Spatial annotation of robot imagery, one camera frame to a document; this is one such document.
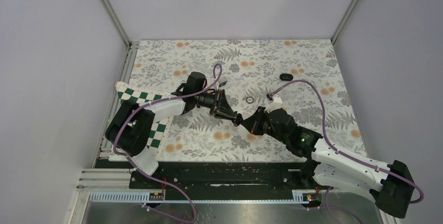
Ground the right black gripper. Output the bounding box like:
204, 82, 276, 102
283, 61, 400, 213
240, 106, 288, 145

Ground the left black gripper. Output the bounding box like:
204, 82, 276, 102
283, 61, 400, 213
195, 89, 236, 121

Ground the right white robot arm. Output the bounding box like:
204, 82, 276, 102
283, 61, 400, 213
241, 107, 414, 219

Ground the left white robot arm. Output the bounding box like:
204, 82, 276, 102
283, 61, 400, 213
105, 72, 242, 188

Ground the small black oval object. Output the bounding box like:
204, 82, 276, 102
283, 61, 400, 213
279, 73, 294, 81

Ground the green white checkered mat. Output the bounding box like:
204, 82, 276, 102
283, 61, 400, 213
115, 81, 173, 156

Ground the floral patterned table mat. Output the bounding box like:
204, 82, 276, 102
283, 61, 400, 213
128, 40, 367, 162

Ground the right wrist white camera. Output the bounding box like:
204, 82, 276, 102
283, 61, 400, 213
264, 93, 283, 113

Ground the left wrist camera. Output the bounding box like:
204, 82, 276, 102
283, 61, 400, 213
218, 77, 227, 87

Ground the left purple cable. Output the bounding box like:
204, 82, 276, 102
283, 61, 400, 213
112, 63, 223, 224

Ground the purple cable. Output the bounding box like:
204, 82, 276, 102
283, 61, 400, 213
112, 63, 223, 224
268, 79, 425, 224

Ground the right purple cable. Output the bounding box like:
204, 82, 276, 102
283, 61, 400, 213
268, 79, 425, 224

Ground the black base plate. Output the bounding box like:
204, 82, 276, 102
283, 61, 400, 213
129, 161, 328, 202

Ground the perforated metal rail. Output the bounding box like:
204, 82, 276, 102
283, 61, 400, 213
89, 189, 312, 205

